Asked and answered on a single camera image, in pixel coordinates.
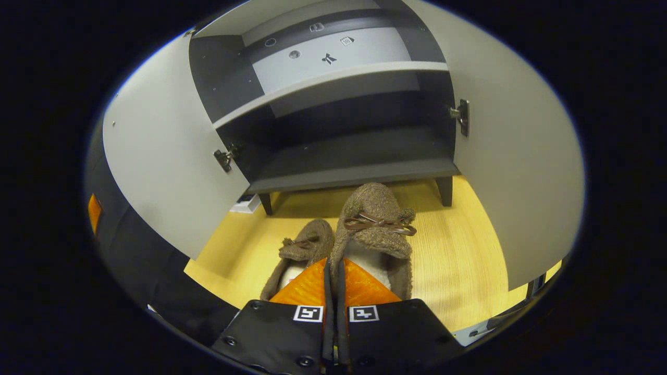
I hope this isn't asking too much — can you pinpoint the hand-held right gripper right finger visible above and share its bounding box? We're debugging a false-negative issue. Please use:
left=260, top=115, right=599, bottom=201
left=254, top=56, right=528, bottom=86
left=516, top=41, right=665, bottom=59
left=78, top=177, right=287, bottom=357
left=335, top=258, right=465, bottom=374

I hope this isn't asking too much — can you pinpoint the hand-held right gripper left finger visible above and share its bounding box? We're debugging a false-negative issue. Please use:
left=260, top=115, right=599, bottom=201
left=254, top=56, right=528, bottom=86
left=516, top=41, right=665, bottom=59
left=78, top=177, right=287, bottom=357
left=211, top=257, right=335, bottom=374

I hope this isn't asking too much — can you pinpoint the white cabinet door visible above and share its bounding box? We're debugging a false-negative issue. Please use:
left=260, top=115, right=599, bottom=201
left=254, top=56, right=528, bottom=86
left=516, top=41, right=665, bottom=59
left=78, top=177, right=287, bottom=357
left=102, top=33, right=252, bottom=260
left=403, top=0, right=586, bottom=291

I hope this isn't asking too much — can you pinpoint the brown fuzzy shoe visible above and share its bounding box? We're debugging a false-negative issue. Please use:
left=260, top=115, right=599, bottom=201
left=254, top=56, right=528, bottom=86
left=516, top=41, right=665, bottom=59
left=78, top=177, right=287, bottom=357
left=330, top=182, right=418, bottom=304
left=260, top=218, right=336, bottom=302

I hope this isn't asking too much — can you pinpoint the white shoe cabinet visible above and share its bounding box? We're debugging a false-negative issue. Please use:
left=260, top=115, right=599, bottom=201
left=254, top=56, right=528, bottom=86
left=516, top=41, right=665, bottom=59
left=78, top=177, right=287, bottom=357
left=188, top=0, right=463, bottom=216

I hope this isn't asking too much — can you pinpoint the stack of booklets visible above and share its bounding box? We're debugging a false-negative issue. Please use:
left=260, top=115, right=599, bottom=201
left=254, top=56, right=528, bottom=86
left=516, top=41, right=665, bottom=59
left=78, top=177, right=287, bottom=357
left=229, top=194, right=262, bottom=214

